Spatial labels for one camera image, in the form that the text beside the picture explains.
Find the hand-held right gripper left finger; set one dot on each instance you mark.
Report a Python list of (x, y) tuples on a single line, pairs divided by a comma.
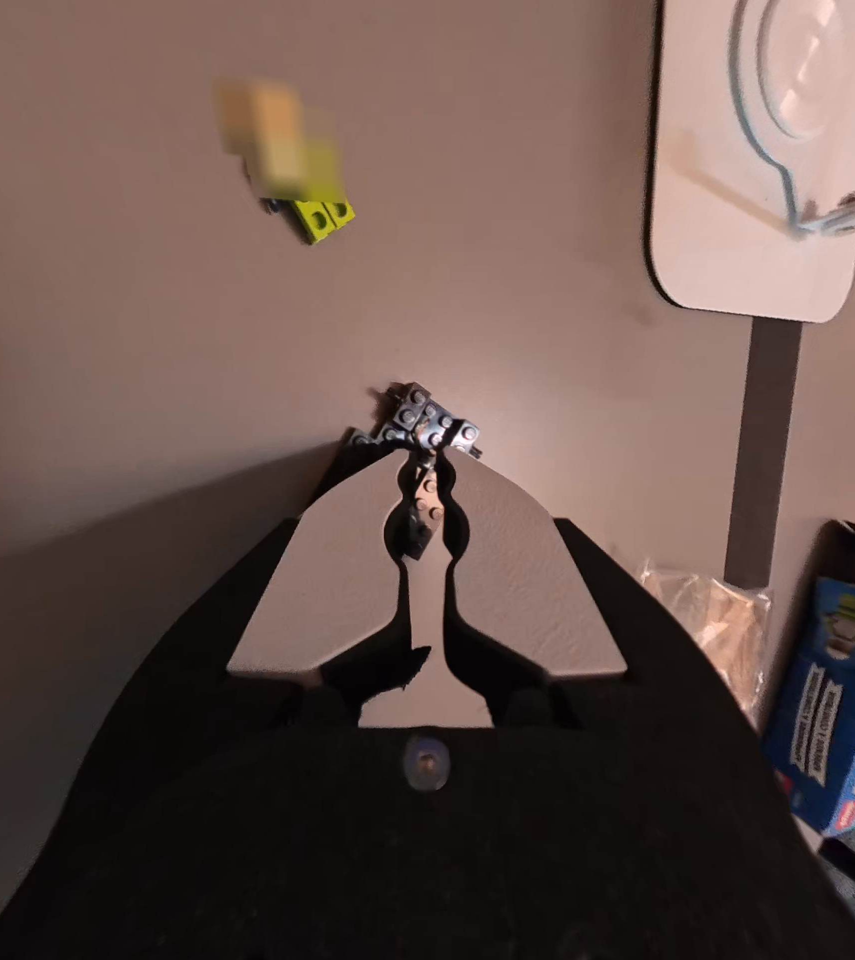
[(315, 600)]

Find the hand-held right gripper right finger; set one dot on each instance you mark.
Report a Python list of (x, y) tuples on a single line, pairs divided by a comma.
[(540, 600)]

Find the blue lego set box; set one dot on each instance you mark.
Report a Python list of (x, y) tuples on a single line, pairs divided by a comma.
[(833, 705)]

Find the lime green lego legs piece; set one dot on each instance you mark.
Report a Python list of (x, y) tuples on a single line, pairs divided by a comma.
[(323, 218)]

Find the black lego chassis piece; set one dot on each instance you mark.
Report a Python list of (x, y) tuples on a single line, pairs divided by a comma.
[(425, 417)]

